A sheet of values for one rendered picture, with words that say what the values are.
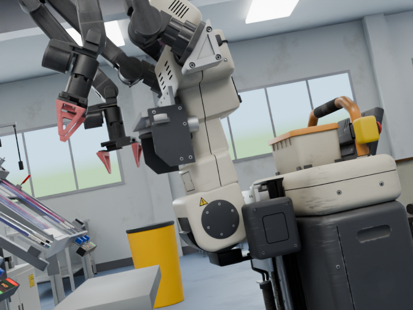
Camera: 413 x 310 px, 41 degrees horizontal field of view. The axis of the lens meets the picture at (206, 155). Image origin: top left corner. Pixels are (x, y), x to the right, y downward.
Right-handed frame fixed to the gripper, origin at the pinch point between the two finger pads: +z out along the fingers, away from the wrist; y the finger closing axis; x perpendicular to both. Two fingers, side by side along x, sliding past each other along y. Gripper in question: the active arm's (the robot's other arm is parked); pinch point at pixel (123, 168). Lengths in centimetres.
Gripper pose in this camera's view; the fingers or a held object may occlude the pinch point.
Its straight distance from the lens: 179.9
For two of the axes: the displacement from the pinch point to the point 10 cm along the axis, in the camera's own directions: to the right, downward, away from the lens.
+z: 2.0, 9.8, -0.9
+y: 9.6, -2.1, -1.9
